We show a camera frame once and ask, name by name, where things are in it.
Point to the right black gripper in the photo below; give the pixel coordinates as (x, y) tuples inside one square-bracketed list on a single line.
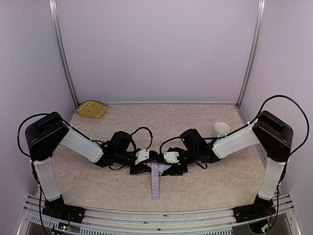
[(177, 168)]

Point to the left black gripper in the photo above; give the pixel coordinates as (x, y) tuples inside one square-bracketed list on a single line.
[(138, 169)]

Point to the lavender folding umbrella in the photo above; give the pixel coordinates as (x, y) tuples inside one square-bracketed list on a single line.
[(157, 170)]

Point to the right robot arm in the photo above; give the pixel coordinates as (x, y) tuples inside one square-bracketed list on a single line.
[(232, 181)]

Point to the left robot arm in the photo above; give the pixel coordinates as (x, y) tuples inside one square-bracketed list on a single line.
[(51, 130)]

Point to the light blue mug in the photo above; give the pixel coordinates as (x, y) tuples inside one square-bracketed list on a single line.
[(220, 129)]

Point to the yellow woven mat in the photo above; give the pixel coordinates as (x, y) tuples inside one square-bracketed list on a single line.
[(92, 109)]

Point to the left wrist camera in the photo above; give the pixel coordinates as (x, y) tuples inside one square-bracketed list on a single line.
[(141, 156)]

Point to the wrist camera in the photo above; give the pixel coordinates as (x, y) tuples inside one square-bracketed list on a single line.
[(141, 156), (171, 157)]

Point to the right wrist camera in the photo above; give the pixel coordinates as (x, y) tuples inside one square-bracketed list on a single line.
[(171, 157)]

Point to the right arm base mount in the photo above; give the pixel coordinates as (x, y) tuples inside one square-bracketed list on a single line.
[(252, 212)]

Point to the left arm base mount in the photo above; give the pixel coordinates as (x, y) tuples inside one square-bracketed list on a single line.
[(66, 212)]

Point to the front aluminium rail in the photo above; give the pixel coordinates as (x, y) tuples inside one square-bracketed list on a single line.
[(114, 222)]

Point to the right aluminium frame post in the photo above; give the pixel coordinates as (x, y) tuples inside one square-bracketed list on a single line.
[(253, 52)]

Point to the aluminium frame post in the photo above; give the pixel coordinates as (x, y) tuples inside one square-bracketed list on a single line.
[(253, 52), (62, 52)]

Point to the left aluminium frame post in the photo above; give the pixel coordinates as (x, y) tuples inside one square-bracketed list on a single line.
[(62, 52)]

